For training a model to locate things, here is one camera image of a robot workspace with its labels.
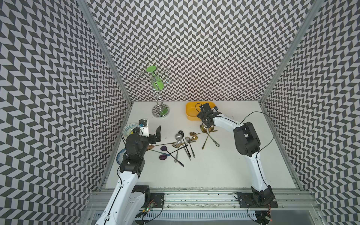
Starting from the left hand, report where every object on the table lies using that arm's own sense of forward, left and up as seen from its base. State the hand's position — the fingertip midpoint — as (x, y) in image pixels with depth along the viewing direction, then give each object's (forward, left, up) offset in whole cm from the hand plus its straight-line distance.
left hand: (151, 126), depth 77 cm
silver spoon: (+1, -15, -21) cm, 26 cm away
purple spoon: (-3, -4, -21) cm, 22 cm away
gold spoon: (+7, -24, -20) cm, 32 cm away
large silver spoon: (+4, -14, -18) cm, 23 cm away
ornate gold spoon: (+11, -33, -22) cm, 41 cm away
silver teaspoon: (+4, -20, -23) cm, 31 cm away
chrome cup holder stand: (+30, +3, -21) cm, 37 cm away
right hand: (+21, -31, -20) cm, 42 cm away
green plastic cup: (+33, 0, +4) cm, 33 cm away
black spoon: (+9, -16, -22) cm, 28 cm away
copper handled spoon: (-1, -12, -20) cm, 23 cm away
